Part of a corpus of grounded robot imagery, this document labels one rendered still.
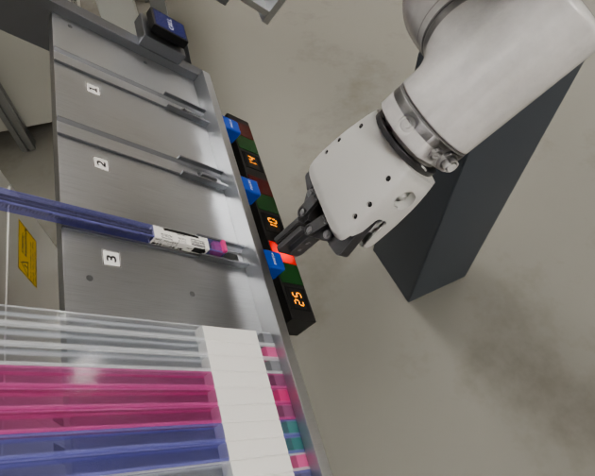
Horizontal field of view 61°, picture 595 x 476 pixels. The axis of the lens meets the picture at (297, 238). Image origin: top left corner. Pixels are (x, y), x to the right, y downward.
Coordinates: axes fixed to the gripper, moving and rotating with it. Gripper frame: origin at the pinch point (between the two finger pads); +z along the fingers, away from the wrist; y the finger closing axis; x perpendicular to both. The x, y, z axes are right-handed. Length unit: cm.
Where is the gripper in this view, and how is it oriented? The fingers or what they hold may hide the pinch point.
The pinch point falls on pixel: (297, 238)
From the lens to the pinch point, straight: 53.8
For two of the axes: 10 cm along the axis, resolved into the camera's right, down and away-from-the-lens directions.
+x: -7.0, -2.1, -6.8
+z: -6.5, 5.7, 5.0
